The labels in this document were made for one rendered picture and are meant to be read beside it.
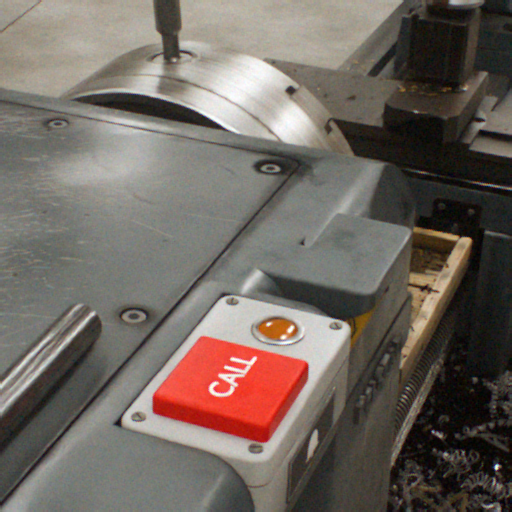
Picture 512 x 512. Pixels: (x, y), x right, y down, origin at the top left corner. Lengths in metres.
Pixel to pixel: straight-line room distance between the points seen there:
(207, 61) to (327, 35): 3.77
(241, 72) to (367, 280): 0.39
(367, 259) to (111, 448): 0.23
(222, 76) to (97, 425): 0.51
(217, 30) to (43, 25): 0.63
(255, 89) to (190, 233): 0.31
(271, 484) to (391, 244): 0.22
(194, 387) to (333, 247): 0.18
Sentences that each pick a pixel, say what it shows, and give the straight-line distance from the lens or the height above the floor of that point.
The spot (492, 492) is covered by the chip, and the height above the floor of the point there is 0.54.
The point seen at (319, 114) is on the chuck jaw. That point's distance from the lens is 1.13.
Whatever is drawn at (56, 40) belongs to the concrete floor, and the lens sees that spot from 4.77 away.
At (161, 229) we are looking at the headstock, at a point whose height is 1.25.
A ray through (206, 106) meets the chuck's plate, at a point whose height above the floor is 1.23.
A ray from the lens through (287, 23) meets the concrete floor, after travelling 4.98.
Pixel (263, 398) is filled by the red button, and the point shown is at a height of 1.27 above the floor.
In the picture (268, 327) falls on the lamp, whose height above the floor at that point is 1.26.
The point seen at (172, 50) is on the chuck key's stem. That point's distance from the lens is 1.11.
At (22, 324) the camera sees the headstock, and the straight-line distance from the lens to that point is 0.71.
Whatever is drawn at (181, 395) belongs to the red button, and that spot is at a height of 1.27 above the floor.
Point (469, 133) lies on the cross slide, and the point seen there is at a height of 0.97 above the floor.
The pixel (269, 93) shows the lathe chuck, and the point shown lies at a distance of 1.09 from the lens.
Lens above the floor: 1.63
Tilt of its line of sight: 29 degrees down
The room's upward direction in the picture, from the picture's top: 2 degrees clockwise
